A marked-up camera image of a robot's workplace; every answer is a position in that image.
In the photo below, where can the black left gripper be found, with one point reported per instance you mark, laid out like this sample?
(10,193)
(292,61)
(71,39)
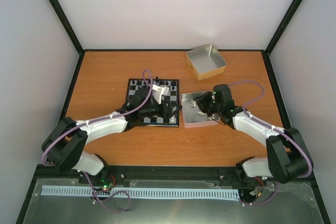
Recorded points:
(168,114)

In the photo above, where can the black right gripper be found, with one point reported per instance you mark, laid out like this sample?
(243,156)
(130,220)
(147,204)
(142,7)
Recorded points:
(202,100)

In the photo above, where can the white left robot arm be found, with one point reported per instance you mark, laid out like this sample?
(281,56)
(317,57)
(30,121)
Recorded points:
(64,147)

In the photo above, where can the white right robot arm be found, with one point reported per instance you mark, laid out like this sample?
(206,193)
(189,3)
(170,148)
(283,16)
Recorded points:
(287,155)

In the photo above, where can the black and silver chessboard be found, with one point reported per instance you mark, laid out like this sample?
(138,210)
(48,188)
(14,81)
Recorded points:
(138,86)

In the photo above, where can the silver embossed tin tray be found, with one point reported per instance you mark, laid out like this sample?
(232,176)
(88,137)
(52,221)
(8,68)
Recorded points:
(192,115)

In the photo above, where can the gold square tin box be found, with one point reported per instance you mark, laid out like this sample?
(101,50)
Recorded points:
(205,62)

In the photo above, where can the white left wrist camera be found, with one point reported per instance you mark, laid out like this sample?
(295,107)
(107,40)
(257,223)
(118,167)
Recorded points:
(158,92)

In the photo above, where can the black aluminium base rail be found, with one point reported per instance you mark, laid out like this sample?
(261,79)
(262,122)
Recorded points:
(123,174)

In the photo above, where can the light blue slotted cable duct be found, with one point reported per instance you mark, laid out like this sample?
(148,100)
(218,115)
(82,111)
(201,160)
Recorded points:
(143,193)

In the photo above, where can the black frame post right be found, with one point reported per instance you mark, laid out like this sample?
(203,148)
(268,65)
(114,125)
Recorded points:
(293,7)

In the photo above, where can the black frame post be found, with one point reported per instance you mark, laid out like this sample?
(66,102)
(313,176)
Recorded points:
(66,25)
(293,7)

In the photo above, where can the black frame post left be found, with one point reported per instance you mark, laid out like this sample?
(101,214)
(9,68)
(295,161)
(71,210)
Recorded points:
(66,25)

